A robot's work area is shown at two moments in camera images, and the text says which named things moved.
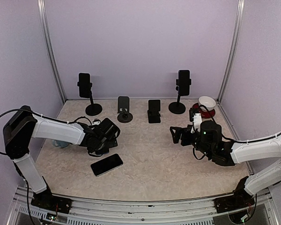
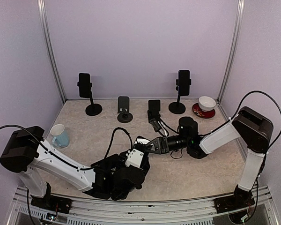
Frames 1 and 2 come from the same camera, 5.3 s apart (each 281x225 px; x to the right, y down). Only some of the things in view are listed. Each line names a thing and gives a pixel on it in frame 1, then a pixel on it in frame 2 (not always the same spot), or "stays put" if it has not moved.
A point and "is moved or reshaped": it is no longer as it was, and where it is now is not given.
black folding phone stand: x=154 y=116 stays put
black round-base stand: x=92 y=109 stays put
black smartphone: x=85 y=85 stays put
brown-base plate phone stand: x=123 y=109 stays put
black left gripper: x=112 y=143 → x=122 y=158
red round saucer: x=204 y=114 stays put
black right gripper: x=185 y=131 → x=163 y=143
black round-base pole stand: x=178 y=108 stays put
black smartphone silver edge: x=104 y=165 is moved or reshaped
